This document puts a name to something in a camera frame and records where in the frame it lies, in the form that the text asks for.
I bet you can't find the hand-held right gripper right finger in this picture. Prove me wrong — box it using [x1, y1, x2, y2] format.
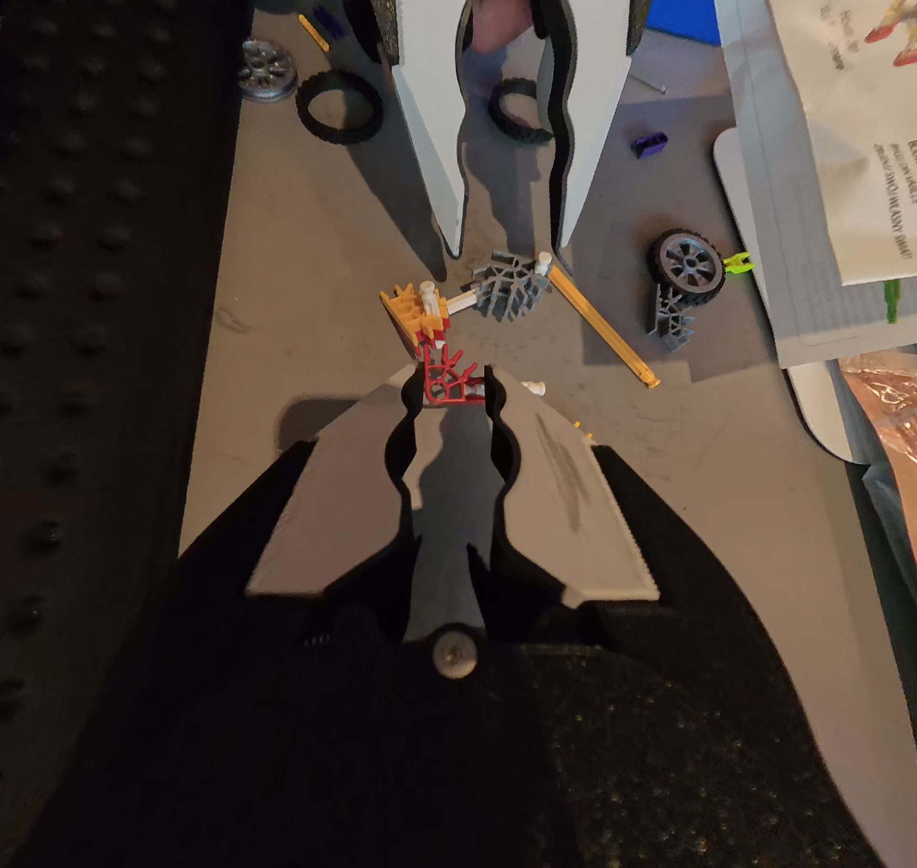
[481, 363, 661, 604]

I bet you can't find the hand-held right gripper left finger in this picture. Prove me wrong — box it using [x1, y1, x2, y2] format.
[245, 363, 425, 597]

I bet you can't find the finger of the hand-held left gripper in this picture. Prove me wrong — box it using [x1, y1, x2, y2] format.
[390, 0, 480, 260]
[532, 0, 637, 253]

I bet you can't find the red plastic connector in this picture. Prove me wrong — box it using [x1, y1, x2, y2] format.
[419, 341, 490, 407]

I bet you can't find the person's left hand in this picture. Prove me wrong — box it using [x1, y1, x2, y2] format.
[467, 0, 540, 54]

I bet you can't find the black rubber tyre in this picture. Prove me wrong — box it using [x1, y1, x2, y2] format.
[489, 76, 556, 147]
[295, 69, 384, 147]

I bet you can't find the silver wheel hub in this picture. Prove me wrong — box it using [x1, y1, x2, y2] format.
[236, 37, 298, 104]

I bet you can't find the long yellow rod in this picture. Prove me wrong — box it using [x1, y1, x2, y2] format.
[548, 265, 661, 390]

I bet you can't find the orange plastic connector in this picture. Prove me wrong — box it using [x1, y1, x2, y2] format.
[380, 284, 451, 360]

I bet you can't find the toy wheel with black tyre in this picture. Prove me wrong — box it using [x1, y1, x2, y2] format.
[648, 229, 728, 310]

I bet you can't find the toy instruction booklet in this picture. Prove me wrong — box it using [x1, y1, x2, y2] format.
[716, 0, 917, 371]

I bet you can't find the printed toy packaging bag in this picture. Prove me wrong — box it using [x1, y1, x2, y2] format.
[834, 352, 917, 496]

